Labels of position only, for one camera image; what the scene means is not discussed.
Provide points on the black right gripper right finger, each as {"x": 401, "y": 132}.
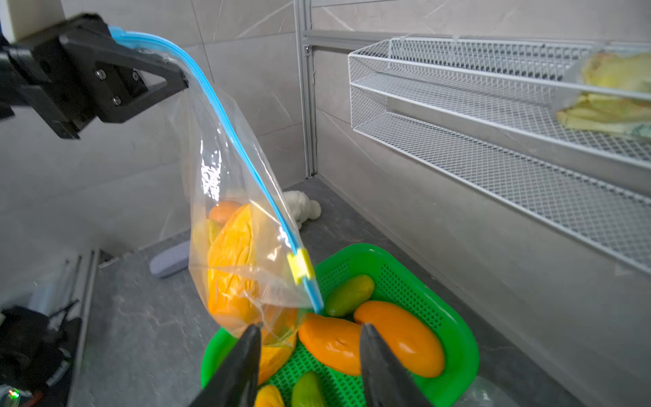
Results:
{"x": 386, "y": 382}

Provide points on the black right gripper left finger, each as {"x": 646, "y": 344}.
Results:
{"x": 230, "y": 369}

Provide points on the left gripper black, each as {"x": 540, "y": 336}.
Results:
{"x": 73, "y": 72}

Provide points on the yellow mango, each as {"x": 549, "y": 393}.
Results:
{"x": 231, "y": 294}
{"x": 269, "y": 396}

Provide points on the clear zip-top bag blue zipper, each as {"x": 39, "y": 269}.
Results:
{"x": 223, "y": 161}

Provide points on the large orange mango top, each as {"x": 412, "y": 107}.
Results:
{"x": 416, "y": 346}

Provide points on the orange-yellow mango back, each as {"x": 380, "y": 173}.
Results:
{"x": 333, "y": 342}

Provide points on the yellow-green mango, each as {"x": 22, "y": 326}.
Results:
{"x": 307, "y": 392}

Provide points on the green mango small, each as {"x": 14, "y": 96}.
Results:
{"x": 347, "y": 297}

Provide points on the spare clear plastic bag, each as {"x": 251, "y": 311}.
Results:
{"x": 484, "y": 393}

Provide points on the green plastic basket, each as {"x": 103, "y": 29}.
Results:
{"x": 282, "y": 366}

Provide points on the purple glasses case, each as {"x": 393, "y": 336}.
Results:
{"x": 170, "y": 261}

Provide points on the white plush toy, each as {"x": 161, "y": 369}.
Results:
{"x": 301, "y": 207}

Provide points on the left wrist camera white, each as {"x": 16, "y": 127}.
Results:
{"x": 22, "y": 18}

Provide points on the white wire wall basket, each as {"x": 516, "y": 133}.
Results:
{"x": 483, "y": 113}

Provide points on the yellow packet in wire basket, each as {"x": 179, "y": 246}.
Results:
{"x": 609, "y": 93}

